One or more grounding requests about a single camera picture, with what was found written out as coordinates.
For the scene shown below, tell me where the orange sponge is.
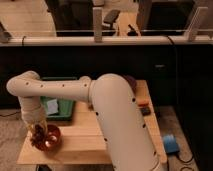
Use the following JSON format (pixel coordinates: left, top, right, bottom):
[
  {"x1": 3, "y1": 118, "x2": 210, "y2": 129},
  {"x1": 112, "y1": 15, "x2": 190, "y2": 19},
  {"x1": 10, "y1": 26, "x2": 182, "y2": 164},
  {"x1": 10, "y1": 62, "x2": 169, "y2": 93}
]
[{"x1": 137, "y1": 98, "x2": 149, "y2": 106}]

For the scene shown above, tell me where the red bowl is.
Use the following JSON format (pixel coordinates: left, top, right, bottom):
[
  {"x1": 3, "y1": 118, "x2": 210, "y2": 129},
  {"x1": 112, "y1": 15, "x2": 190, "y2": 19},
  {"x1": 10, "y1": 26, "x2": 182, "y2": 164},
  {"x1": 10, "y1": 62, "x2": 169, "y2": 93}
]
[{"x1": 41, "y1": 125, "x2": 61, "y2": 151}]

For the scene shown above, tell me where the dark red grape bunch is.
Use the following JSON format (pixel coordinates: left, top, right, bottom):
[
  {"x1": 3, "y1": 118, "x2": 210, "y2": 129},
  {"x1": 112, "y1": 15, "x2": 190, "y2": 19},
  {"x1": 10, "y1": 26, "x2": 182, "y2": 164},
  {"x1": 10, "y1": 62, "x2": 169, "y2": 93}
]
[{"x1": 30, "y1": 125, "x2": 46, "y2": 150}]

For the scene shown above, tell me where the green plastic tray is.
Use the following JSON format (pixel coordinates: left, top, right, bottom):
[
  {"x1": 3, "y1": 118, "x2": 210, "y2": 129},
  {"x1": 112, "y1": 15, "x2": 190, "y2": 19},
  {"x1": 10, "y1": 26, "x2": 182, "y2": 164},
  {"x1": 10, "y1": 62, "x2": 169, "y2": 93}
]
[{"x1": 39, "y1": 76, "x2": 78, "y2": 122}]

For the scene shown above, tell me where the white cloth in tray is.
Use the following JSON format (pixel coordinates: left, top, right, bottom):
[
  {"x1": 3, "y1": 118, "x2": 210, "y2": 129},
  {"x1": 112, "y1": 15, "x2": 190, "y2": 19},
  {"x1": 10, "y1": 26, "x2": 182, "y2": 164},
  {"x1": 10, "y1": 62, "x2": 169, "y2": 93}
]
[{"x1": 47, "y1": 99, "x2": 58, "y2": 115}]

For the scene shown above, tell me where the black small block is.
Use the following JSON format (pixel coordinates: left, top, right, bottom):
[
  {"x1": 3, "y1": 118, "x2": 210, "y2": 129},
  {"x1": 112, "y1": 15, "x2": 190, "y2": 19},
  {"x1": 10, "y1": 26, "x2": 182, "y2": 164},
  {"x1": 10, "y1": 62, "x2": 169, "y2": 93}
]
[{"x1": 141, "y1": 107, "x2": 151, "y2": 116}]

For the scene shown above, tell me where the white railing bar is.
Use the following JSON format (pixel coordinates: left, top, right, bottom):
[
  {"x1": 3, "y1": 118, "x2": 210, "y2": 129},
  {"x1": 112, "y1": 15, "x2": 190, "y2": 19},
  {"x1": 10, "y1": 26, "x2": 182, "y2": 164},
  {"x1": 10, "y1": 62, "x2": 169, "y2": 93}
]
[{"x1": 0, "y1": 35, "x2": 213, "y2": 47}]

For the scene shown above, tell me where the blue tape roll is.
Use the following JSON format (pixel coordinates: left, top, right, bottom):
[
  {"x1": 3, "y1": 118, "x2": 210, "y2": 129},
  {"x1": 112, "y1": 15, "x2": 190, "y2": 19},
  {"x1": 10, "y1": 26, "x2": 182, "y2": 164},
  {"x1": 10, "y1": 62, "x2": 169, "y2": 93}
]
[{"x1": 163, "y1": 134, "x2": 180, "y2": 154}]

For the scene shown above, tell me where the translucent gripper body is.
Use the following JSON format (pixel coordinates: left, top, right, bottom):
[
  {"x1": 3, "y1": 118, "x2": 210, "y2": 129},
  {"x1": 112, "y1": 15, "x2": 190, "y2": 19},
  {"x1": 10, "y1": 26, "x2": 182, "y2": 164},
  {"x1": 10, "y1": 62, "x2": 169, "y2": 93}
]
[{"x1": 23, "y1": 116, "x2": 47, "y2": 133}]

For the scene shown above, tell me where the black office chair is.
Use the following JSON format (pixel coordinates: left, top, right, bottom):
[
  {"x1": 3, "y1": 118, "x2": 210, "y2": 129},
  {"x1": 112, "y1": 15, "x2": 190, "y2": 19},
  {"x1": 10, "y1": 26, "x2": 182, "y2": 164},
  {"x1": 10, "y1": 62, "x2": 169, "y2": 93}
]
[{"x1": 103, "y1": 9, "x2": 120, "y2": 29}]

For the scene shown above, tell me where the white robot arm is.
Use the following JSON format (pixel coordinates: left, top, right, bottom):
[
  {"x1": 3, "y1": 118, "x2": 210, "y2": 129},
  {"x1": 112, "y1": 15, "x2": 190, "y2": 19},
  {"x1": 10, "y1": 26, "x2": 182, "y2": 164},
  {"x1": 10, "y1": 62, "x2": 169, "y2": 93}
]
[{"x1": 6, "y1": 71, "x2": 163, "y2": 171}]

